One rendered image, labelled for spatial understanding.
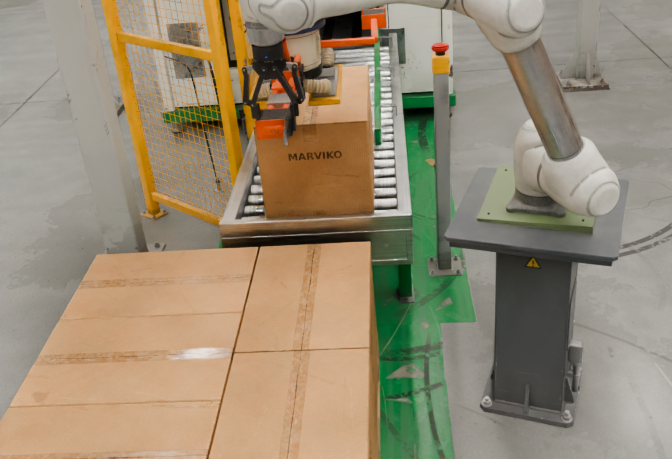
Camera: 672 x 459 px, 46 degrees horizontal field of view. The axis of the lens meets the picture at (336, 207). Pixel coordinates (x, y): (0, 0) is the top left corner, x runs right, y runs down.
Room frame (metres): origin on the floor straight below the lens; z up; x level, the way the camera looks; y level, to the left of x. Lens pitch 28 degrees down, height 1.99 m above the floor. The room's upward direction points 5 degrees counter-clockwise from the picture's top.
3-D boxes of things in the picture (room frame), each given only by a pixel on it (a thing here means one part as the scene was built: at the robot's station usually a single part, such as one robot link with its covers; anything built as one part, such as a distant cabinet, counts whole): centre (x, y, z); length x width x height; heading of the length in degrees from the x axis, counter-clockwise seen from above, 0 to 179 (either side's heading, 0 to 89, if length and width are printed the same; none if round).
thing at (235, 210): (3.70, 0.30, 0.50); 2.31 x 0.05 x 0.19; 175
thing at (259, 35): (1.88, 0.13, 1.47); 0.09 x 0.09 x 0.06
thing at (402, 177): (3.65, -0.35, 0.50); 2.31 x 0.05 x 0.19; 175
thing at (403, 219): (2.51, 0.08, 0.58); 0.70 x 0.03 x 0.06; 85
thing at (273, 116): (1.88, 0.14, 1.24); 0.08 x 0.07 x 0.05; 176
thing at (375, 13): (2.76, -0.19, 1.24); 0.09 x 0.08 x 0.05; 86
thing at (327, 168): (2.87, 0.04, 0.75); 0.60 x 0.40 x 0.40; 175
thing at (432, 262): (3.04, -0.47, 0.01); 0.15 x 0.15 x 0.03; 85
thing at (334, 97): (2.47, -0.01, 1.14); 0.34 x 0.10 x 0.05; 176
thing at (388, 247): (2.51, 0.08, 0.47); 0.70 x 0.03 x 0.15; 85
